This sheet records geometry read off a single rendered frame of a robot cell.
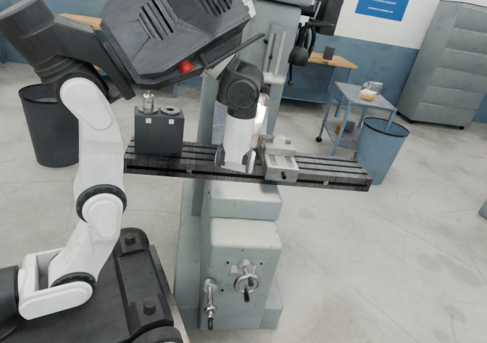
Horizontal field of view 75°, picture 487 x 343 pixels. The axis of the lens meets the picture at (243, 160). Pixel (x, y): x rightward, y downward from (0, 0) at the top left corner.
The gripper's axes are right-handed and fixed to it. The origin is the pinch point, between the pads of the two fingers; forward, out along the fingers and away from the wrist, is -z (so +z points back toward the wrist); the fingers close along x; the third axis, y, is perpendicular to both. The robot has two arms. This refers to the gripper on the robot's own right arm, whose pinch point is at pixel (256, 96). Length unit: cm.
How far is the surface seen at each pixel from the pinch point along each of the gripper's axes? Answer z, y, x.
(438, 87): -438, 49, -279
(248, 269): 44, 62, -13
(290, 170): 15.2, 26.3, -22.7
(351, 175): -6, 32, -56
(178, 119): 11.4, 14.8, 32.5
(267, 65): 12.6, -16.8, -2.8
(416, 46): -499, -2, -240
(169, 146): 12.7, 29.1, 35.3
